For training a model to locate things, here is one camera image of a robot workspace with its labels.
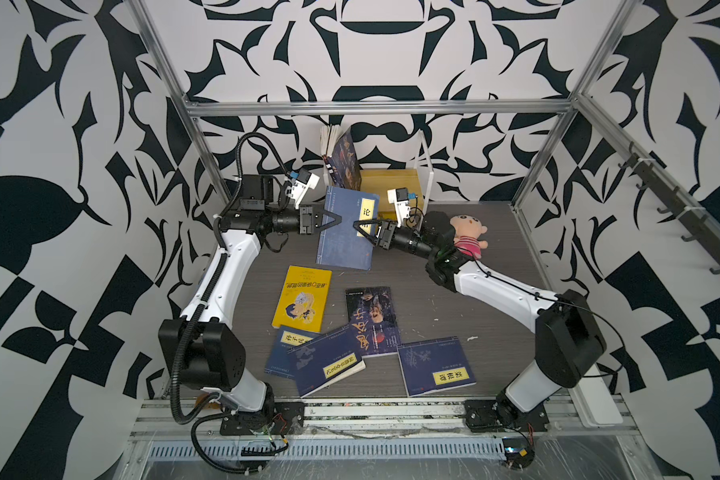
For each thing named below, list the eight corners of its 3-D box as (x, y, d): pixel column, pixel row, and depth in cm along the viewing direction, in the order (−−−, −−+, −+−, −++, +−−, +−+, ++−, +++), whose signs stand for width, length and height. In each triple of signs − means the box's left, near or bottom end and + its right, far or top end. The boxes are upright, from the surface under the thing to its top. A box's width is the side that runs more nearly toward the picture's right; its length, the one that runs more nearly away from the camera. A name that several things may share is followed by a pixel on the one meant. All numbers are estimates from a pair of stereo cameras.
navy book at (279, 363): (264, 372, 83) (262, 370, 81) (282, 327, 91) (280, 324, 89) (303, 382, 82) (301, 380, 80) (318, 336, 90) (317, 333, 88)
